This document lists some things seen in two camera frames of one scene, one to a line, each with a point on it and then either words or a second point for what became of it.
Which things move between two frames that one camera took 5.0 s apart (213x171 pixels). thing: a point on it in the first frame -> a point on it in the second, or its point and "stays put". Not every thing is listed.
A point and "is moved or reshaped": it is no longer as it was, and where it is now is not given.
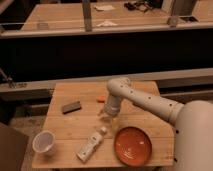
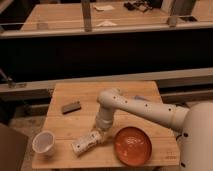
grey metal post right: [183, 8] stays put
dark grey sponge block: [71, 107] stays put
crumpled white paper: [107, 24] stays put
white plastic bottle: [91, 145] is moved or reshaped
